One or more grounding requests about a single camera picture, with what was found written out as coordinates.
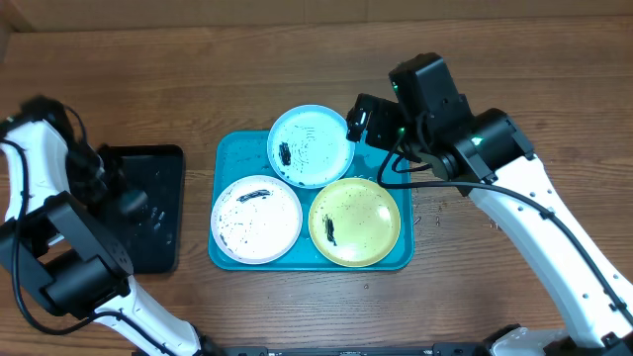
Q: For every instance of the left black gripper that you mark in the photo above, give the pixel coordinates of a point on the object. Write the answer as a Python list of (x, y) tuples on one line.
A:
[(110, 190)]

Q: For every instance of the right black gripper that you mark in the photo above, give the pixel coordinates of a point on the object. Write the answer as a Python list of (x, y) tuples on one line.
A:
[(393, 114)]

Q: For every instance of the light blue plate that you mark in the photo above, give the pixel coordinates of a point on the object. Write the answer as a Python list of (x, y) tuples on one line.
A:
[(308, 147)]

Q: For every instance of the pink white plate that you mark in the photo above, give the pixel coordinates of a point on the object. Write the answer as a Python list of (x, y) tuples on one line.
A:
[(256, 219)]

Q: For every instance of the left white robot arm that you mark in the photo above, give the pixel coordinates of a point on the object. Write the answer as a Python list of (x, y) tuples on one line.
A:
[(83, 223)]

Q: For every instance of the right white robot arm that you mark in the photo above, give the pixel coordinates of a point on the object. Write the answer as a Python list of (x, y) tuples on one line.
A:
[(490, 160)]

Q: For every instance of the black water tray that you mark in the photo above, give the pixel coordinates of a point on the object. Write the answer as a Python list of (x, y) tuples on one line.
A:
[(151, 238)]

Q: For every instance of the teal plastic tray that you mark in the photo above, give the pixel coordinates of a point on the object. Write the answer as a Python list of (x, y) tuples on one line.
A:
[(244, 153)]

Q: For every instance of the yellow plate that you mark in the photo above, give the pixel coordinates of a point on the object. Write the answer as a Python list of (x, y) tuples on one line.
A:
[(353, 222)]

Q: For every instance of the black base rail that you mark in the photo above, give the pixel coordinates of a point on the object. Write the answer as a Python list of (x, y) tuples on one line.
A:
[(346, 350)]

